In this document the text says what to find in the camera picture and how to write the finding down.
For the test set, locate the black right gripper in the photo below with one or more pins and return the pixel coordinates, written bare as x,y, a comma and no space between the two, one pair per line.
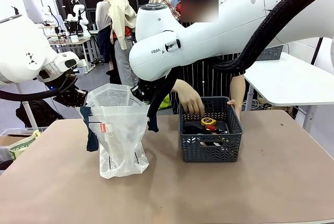
142,91

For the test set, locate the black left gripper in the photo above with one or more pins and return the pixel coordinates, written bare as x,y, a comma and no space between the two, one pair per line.
70,97

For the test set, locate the dark grey plastic basket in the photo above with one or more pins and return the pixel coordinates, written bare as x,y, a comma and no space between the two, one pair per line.
208,153
271,53

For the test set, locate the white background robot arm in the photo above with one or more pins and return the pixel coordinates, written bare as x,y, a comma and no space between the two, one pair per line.
78,20

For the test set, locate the person's left forearm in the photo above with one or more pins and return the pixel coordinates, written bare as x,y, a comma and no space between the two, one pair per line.
237,88

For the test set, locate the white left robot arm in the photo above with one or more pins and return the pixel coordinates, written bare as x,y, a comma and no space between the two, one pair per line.
21,51

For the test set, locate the person's right forearm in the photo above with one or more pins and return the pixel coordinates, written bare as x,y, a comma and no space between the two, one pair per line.
184,88

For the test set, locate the black bag on floor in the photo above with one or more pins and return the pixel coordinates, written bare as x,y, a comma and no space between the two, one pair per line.
39,114

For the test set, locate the person's right hand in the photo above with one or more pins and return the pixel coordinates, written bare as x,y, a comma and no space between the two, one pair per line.
193,104

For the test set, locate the person's left hand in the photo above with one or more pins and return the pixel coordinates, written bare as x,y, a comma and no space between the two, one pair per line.
236,107

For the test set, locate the background work table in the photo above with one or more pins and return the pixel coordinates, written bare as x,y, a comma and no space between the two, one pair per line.
78,41

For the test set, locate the black item in basket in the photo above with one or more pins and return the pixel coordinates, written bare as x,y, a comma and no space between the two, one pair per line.
193,128

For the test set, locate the green printed cardboard box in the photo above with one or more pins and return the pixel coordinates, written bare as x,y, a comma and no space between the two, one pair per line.
23,145

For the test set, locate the person in striped shirt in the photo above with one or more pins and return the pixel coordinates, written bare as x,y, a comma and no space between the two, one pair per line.
208,77

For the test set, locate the yellow tape measure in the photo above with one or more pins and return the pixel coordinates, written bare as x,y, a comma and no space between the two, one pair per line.
206,121

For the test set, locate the mannequin cream jacket black hat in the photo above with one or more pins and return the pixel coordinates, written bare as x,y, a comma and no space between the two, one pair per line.
120,17

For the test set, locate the red and black small tool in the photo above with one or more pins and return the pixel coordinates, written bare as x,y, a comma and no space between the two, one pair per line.
210,129

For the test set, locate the mannequin white shirt navy skirt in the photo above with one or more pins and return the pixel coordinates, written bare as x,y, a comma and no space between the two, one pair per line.
101,15

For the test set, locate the grey whiteboard panel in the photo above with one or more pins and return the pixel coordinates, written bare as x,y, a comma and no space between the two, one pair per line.
33,10

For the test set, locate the white side table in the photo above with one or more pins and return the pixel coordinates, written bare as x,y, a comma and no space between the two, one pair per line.
287,83

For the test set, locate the black tripod stand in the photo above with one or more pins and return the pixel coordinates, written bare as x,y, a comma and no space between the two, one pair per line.
317,51

